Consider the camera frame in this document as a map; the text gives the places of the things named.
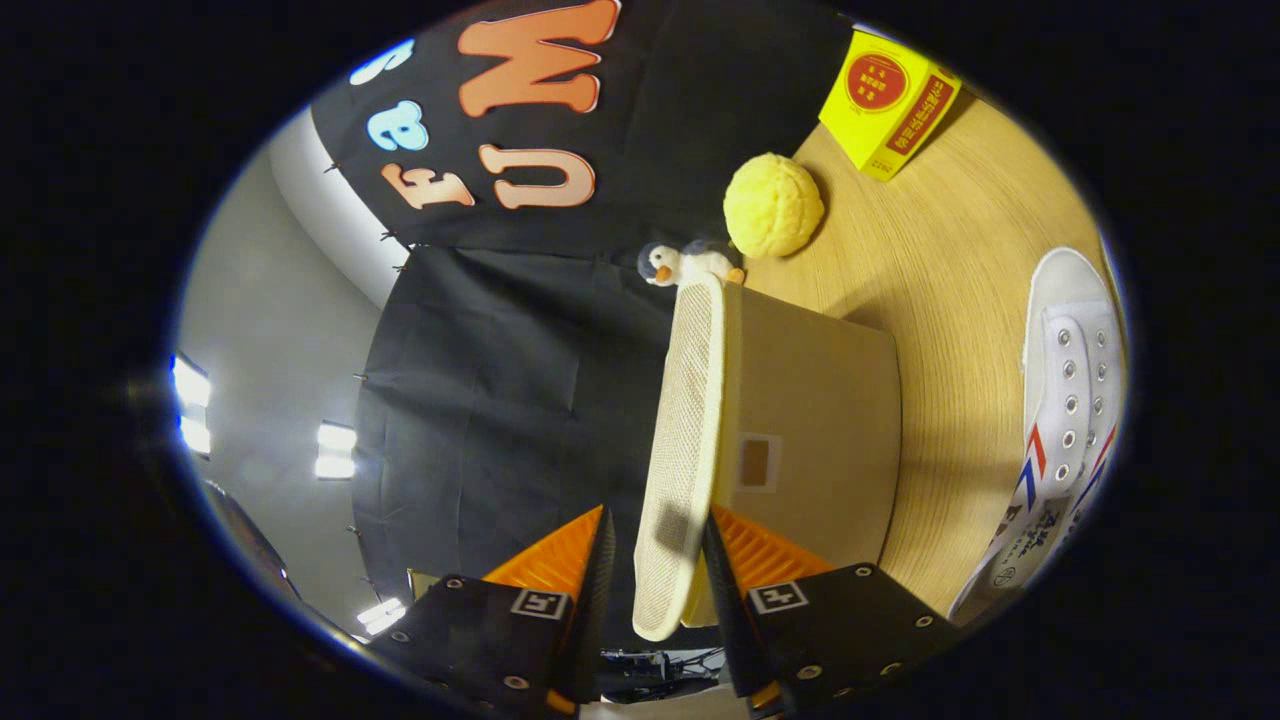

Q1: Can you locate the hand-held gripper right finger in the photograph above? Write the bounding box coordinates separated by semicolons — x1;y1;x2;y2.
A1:
700;505;966;716

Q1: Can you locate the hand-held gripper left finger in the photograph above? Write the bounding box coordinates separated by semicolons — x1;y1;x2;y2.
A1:
385;505;616;716

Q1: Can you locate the beige fabric storage box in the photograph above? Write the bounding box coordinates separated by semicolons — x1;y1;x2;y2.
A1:
632;275;903;643

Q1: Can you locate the white shoe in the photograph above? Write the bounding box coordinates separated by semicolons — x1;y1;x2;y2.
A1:
948;247;1129;621

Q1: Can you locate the dark floor equipment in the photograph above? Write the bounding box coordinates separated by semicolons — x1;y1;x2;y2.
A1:
600;648;726;703

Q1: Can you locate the ceiling light panel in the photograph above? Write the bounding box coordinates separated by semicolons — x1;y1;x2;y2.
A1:
358;598;408;637
314;421;359;481
172;353;213;458

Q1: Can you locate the penguin plush toy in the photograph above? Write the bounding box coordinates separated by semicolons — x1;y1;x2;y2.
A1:
637;240;747;289

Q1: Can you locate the yellow bun-shaped plush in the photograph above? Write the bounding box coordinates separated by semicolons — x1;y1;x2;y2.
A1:
723;152;827;259

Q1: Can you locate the yellow book with red label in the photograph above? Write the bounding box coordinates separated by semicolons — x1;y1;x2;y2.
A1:
818;28;963;183

